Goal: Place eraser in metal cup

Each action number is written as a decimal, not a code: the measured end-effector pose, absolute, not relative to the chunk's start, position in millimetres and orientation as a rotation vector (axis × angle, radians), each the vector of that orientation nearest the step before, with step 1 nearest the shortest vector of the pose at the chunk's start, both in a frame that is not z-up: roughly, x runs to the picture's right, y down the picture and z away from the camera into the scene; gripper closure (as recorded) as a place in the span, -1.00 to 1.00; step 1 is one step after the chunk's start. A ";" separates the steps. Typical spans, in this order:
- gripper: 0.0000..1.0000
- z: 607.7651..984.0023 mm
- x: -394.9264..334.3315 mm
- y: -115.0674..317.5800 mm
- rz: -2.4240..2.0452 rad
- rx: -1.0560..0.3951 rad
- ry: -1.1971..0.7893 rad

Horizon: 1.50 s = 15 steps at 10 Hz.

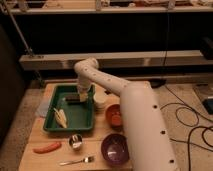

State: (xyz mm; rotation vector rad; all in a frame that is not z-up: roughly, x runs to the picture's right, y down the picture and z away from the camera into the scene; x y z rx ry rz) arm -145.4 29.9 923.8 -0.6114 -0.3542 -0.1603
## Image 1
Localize silver fork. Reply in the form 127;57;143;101
59;156;94;166

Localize small metal cup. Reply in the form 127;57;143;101
69;134;83;150

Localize dark eraser block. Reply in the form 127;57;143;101
65;95;80;103

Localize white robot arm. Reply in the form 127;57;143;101
74;58;180;171

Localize orange carrot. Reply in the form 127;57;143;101
33;142;62;154

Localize green plastic tray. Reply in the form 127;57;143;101
43;85;95;132

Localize orange bowl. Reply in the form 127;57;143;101
105;104;122;128

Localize grey metal shelf beam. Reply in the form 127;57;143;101
19;50;213;71

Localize black floor cables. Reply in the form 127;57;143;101
159;83;213;171

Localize purple bowl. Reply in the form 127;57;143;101
101;134;129;166

